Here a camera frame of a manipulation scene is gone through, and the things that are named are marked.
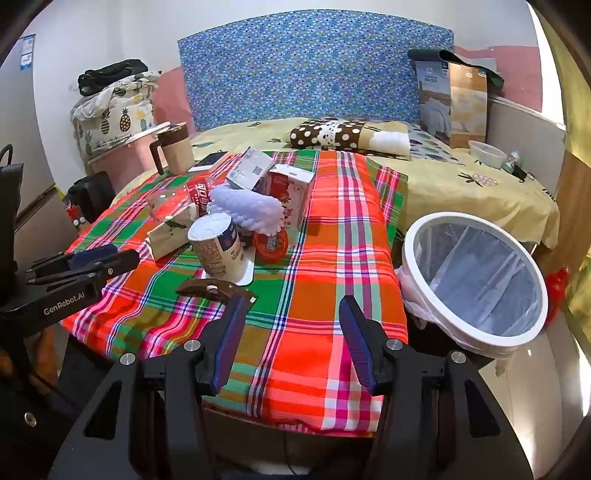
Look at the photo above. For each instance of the white round trash bin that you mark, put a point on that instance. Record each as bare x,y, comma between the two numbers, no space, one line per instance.
408,258

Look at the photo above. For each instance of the black clothes pile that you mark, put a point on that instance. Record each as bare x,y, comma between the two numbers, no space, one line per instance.
111,74

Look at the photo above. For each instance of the small white cardboard box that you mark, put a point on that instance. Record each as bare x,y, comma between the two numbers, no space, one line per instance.
249,168

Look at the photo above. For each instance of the clear plastic bin liner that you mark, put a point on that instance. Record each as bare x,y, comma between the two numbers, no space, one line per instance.
480,277

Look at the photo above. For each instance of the yellow curtain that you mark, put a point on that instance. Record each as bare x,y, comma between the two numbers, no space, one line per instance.
570,92

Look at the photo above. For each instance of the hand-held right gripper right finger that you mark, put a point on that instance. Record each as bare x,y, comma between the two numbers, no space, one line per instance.
358,341

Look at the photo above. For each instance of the brown lidded mug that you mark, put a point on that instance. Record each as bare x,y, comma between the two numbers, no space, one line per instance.
178,152

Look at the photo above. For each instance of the red milk carton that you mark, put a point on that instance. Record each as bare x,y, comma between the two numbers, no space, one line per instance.
295,194

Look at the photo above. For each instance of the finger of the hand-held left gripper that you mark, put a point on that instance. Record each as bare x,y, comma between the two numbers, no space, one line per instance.
120,262
94,256

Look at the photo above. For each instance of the plaid tablecloth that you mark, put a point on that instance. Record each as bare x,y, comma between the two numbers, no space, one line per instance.
323,277

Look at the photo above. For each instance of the grey bedding package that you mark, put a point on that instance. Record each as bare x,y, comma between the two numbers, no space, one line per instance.
431,106

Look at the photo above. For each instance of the white smartphone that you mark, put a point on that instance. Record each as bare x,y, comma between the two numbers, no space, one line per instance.
207,160

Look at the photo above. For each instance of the black bag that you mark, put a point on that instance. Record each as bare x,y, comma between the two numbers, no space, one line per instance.
92,194

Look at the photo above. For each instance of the white paper cup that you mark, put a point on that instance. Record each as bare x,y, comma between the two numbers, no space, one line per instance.
217,249

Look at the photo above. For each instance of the small black item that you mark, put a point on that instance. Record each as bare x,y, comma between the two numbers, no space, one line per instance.
524,173

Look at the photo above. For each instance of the small green bottle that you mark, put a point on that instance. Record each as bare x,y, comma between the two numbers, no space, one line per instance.
510,161

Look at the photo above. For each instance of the clear plastic bottle red label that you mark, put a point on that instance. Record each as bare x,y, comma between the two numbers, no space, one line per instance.
198,194

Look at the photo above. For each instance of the clear cup with red lid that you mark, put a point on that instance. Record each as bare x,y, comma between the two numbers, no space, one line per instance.
270,244

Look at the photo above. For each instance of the blue patterned cushion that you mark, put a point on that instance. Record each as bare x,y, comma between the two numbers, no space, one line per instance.
300,69

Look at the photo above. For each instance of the leaf print tissue pack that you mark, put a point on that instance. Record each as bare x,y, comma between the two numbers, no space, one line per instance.
168,230

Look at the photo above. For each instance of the brown snack wrapper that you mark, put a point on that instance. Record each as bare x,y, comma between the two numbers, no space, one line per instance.
198,288

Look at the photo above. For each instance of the grey refrigerator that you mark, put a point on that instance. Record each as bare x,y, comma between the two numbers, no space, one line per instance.
32,138

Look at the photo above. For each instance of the yellow printed bedsheet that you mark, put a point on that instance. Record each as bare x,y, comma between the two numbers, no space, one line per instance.
461,198

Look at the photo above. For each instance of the blue label sticker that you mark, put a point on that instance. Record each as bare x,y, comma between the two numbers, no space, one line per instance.
27,53

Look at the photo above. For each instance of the red detergent bottle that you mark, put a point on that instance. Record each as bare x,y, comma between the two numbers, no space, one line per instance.
556,290

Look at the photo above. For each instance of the pineapple print quilt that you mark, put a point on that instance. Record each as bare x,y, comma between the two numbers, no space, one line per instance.
115,120

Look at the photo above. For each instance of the wooden board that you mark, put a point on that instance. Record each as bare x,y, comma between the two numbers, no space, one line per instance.
570,207

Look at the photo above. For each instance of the clear plastic bowl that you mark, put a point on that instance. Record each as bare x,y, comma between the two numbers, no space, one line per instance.
487,154

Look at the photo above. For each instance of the white bed board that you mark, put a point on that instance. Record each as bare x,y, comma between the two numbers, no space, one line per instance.
521,129

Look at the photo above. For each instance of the white foam fruit net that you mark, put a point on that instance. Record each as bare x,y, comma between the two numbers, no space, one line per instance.
249,207

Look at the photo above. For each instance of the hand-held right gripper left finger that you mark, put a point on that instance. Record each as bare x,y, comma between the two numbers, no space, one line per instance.
228,337

